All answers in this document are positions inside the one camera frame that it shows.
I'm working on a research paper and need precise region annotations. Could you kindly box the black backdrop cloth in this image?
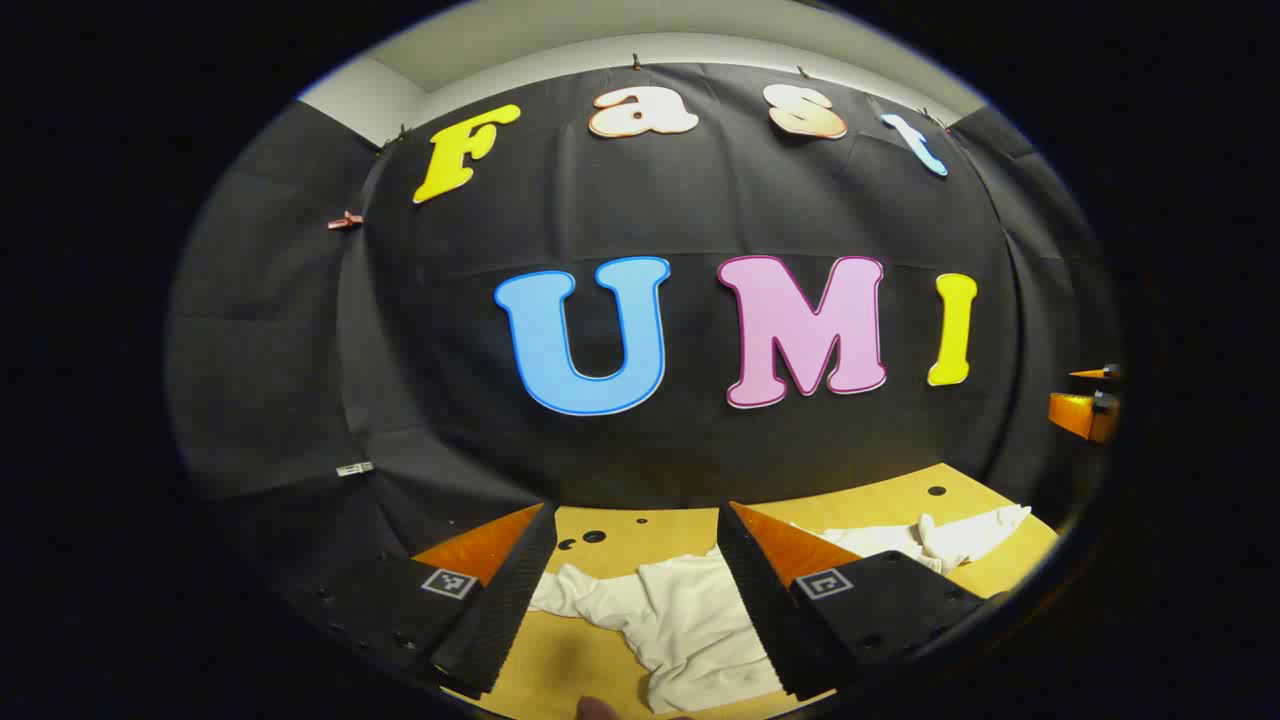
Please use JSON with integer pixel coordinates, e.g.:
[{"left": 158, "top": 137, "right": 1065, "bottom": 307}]
[{"left": 165, "top": 62, "right": 1123, "bottom": 611}]

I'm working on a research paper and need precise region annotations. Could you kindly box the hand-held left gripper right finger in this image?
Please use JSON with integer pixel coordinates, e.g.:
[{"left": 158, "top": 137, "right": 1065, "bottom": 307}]
[{"left": 716, "top": 502, "right": 991, "bottom": 701}]

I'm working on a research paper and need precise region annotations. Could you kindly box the white sweatshirt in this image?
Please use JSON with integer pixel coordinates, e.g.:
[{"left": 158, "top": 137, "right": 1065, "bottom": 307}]
[{"left": 527, "top": 505, "right": 1033, "bottom": 715}]

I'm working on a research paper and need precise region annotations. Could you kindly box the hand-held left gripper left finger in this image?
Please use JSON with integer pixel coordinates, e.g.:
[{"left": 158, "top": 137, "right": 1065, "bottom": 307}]
[{"left": 290, "top": 503, "right": 559, "bottom": 701}]

